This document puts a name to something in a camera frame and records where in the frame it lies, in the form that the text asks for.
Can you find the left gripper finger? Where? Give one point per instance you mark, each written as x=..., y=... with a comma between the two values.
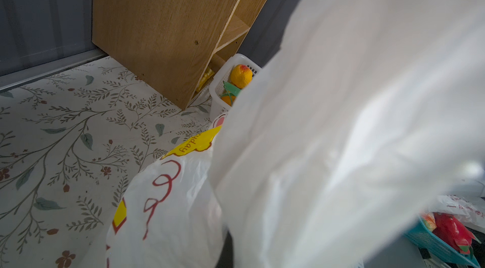
x=226, y=259

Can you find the white plastic grocery bag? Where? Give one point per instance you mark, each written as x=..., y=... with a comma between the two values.
x=370, y=110

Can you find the yellow peach toy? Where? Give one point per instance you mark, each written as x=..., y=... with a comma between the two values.
x=241, y=75

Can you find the white plastic fruit basket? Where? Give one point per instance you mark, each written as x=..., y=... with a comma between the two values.
x=216, y=88

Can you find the yellow snack packet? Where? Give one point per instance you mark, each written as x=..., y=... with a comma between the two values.
x=209, y=73

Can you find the floral table mat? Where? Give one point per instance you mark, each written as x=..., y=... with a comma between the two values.
x=88, y=179

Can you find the teal plastic basket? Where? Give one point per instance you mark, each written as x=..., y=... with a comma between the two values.
x=421, y=237

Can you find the wooden shelf unit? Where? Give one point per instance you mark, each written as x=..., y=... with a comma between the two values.
x=169, y=44

